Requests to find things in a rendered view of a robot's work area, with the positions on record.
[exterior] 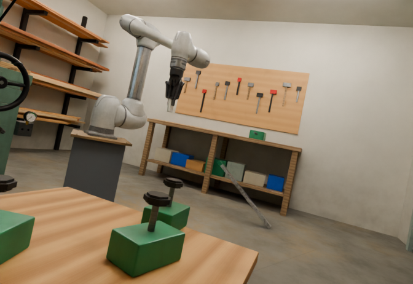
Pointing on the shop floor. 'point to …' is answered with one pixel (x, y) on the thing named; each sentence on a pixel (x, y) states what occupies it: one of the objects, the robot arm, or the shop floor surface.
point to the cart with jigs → (110, 241)
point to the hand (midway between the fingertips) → (170, 106)
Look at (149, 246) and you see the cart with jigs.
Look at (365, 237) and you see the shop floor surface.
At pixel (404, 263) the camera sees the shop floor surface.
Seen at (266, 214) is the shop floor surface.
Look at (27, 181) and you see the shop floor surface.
